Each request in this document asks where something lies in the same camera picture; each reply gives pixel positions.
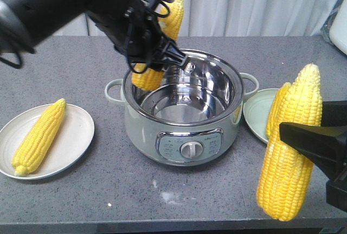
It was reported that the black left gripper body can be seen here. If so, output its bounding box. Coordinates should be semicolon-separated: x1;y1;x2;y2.
85;0;163;67

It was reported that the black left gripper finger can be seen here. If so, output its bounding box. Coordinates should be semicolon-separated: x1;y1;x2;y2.
156;40;189;70

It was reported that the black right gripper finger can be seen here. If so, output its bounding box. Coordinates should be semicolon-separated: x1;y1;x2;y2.
279;123;346;181
321;100;347;127

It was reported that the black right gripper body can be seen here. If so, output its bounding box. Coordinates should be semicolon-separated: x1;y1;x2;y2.
326;161;346;212

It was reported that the yellow corn cob black speck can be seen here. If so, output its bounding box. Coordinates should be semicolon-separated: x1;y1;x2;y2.
256;64;323;221

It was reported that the light green round plate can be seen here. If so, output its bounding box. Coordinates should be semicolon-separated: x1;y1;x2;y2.
243;88;279;144

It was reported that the white round plate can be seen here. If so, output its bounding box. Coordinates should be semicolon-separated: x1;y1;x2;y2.
1;104;94;180

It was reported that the green electric cooking pot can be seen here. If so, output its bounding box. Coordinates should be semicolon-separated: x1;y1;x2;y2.
104;49;259;166

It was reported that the grey pleated curtain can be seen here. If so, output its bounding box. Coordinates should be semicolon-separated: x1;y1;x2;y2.
48;0;347;37

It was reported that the white appliance at edge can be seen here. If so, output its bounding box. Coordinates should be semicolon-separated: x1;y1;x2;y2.
329;0;347;54

